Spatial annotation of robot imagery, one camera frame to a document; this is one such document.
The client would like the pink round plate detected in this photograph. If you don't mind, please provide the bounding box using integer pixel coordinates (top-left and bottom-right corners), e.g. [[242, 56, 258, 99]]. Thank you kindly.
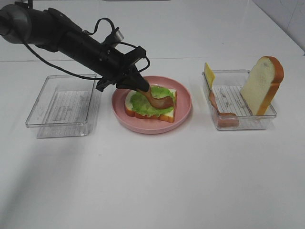
[[112, 76, 192, 134]]

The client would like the right clear plastic tray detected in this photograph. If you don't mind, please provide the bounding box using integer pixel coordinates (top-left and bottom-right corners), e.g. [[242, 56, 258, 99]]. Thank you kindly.
[[202, 70, 277, 130]]

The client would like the clear plastic tray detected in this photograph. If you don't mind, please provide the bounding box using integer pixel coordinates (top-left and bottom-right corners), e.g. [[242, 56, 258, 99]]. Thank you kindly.
[[25, 74, 101, 138], [202, 70, 277, 130]]

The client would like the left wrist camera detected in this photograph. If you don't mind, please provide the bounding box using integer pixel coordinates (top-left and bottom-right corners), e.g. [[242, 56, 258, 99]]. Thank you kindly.
[[103, 27, 124, 47]]

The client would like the green lettuce leaf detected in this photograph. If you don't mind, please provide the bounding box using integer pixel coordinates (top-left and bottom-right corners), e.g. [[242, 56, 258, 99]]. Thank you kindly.
[[130, 84, 176, 117]]

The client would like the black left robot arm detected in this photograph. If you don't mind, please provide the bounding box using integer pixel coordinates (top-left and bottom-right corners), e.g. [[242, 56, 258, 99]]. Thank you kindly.
[[0, 1, 149, 92]]

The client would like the bread slice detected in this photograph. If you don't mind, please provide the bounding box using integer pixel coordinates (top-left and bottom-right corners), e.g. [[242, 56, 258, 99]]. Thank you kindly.
[[124, 88, 178, 124], [241, 56, 284, 116]]

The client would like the bacon strip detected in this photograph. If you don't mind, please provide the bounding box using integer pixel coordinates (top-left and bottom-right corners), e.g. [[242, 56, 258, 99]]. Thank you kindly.
[[209, 91, 239, 129], [137, 87, 174, 109]]

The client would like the yellow cheese slice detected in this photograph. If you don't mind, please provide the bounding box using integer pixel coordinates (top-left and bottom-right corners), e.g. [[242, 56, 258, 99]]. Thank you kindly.
[[203, 62, 215, 91]]

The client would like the left clear plastic tray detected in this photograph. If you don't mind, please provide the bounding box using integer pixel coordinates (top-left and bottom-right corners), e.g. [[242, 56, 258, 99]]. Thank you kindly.
[[25, 74, 101, 138]]

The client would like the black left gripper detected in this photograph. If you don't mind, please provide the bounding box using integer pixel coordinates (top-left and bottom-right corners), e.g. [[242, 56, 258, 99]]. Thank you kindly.
[[90, 45, 150, 92]]

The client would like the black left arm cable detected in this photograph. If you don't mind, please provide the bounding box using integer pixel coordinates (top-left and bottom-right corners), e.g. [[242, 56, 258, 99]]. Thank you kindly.
[[22, 18, 151, 81]]

